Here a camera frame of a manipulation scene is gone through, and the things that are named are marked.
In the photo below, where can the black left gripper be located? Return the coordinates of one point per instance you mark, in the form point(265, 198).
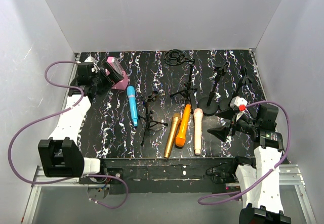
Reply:
point(107, 75)

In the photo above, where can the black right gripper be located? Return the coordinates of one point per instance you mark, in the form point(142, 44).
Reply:
point(233, 122)

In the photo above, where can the blue microphone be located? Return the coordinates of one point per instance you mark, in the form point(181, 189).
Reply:
point(133, 107)

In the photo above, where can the orange microphone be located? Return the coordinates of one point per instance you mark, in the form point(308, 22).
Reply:
point(181, 136)

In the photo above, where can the gold microphone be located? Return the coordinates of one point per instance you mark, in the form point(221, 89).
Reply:
point(176, 120)

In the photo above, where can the black tripod shock-mount stand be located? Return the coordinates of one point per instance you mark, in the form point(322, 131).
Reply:
point(176, 57)

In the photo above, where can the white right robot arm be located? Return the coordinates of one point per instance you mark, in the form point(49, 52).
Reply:
point(258, 179)

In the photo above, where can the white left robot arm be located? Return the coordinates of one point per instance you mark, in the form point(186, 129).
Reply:
point(59, 154)

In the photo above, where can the black round-base stand left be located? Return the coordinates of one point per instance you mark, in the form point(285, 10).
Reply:
point(208, 105)

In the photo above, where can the black round-base stand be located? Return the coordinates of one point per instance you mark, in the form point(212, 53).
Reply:
point(208, 105)
point(245, 80)

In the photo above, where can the black round-base stand right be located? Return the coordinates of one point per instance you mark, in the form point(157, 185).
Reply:
point(245, 80)

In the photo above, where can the pink metronome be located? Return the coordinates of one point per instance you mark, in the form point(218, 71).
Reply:
point(119, 82)

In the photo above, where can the cream pink microphone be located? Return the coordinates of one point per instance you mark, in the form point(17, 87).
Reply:
point(198, 116)

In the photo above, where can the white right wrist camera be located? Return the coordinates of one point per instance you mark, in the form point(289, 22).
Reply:
point(238, 104)

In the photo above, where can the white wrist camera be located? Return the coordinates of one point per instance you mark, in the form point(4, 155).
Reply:
point(93, 66)
point(238, 104)

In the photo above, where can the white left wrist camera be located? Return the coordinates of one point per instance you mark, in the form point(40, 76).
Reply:
point(93, 66)

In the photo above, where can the black front mounting rail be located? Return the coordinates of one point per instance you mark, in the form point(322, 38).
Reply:
point(176, 175)

